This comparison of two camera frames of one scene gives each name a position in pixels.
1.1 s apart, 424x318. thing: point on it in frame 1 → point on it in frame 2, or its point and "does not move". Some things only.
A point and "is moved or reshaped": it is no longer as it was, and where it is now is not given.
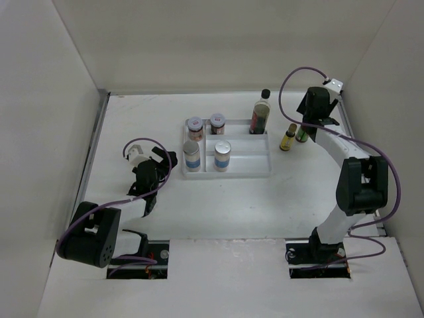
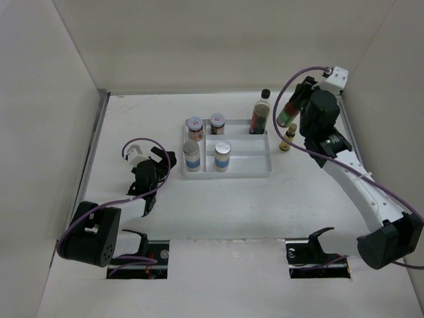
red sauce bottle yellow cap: (301, 136) is moved or reshaped
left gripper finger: (169, 158) does not move
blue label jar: (222, 150) does not move
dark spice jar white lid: (217, 124) does not move
